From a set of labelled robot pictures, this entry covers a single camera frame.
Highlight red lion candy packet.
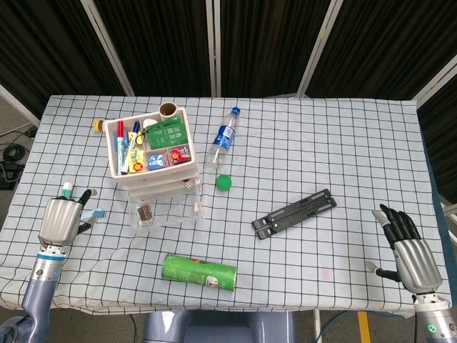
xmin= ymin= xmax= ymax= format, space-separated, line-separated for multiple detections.
xmin=168 ymin=145 xmax=190 ymax=165

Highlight white plastic drawer organizer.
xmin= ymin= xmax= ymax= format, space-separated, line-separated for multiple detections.
xmin=103 ymin=106 xmax=201 ymax=196

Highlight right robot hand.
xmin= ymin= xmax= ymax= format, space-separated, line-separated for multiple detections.
xmin=364 ymin=203 xmax=444 ymax=294

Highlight clear water bottle blue label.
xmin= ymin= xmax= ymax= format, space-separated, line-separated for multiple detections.
xmin=204 ymin=106 xmax=243 ymax=169

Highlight green foam ball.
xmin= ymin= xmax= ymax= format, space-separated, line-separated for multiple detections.
xmin=215 ymin=174 xmax=233 ymax=192

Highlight white grid tablecloth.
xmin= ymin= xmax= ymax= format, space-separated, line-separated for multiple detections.
xmin=0 ymin=94 xmax=447 ymax=319

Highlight blue cap whiteboard marker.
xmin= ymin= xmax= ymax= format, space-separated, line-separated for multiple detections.
xmin=128 ymin=120 xmax=141 ymax=147

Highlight yellow lion candy packet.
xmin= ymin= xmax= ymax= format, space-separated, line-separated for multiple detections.
xmin=127 ymin=160 xmax=148 ymax=175

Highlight clear plastic tray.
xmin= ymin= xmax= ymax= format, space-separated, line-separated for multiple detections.
xmin=129 ymin=180 xmax=207 ymax=229

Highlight brown cylinder cup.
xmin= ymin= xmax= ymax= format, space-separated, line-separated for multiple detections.
xmin=159 ymin=101 xmax=179 ymax=121

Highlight dark folding screen partition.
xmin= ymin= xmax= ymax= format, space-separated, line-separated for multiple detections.
xmin=0 ymin=0 xmax=457 ymax=201

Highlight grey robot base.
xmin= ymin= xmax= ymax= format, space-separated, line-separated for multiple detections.
xmin=142 ymin=309 xmax=297 ymax=343

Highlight green chip can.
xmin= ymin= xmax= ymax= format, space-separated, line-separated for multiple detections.
xmin=160 ymin=253 xmax=238 ymax=292

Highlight red cap whiteboard marker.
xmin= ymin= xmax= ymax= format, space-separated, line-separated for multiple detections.
xmin=114 ymin=120 xmax=129 ymax=176

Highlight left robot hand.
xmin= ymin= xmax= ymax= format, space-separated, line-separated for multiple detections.
xmin=37 ymin=189 xmax=99 ymax=247

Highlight black folding laptop stand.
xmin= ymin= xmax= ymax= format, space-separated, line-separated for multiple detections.
xmin=251 ymin=188 xmax=338 ymax=241

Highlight green tea packet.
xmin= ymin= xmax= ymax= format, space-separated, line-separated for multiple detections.
xmin=144 ymin=116 xmax=189 ymax=151

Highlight black floor cables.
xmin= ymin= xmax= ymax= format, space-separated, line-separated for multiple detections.
xmin=0 ymin=121 xmax=39 ymax=190

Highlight blue wrapped packet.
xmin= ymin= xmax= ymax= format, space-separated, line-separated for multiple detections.
xmin=146 ymin=152 xmax=167 ymax=171

